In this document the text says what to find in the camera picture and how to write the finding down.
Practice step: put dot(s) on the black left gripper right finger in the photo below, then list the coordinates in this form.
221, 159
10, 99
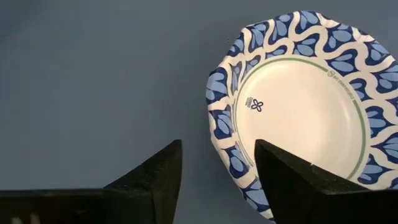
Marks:
311, 199

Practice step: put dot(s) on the blue patterned paper bowl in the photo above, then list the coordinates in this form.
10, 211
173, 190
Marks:
295, 109

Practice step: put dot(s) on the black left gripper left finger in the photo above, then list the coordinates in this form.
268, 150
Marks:
124, 202

